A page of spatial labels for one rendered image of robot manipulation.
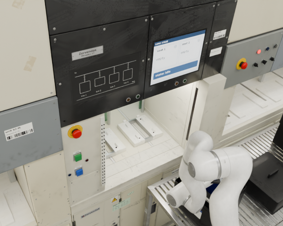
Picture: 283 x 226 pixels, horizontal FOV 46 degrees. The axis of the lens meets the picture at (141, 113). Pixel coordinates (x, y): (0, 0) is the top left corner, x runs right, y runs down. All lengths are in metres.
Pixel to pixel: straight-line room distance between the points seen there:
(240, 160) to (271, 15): 0.97
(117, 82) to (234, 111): 1.24
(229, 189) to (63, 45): 0.75
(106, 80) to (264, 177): 1.14
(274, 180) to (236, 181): 0.89
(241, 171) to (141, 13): 0.68
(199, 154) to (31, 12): 0.70
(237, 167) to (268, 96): 1.58
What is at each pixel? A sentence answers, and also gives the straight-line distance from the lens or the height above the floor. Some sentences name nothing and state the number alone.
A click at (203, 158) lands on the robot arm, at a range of 1.12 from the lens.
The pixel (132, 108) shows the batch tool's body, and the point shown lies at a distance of 2.32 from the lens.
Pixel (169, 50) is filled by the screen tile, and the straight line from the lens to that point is 1.46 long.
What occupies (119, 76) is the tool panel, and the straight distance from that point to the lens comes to 1.37.
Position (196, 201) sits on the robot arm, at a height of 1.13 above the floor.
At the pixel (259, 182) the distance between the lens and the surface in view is 2.03.
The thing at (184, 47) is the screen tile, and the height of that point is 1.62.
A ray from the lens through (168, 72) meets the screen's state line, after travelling 1.52.
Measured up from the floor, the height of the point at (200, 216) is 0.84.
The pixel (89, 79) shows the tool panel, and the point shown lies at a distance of 1.30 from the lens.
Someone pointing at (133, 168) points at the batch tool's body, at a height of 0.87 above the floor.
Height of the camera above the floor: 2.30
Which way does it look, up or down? 39 degrees down
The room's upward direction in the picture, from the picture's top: 4 degrees clockwise
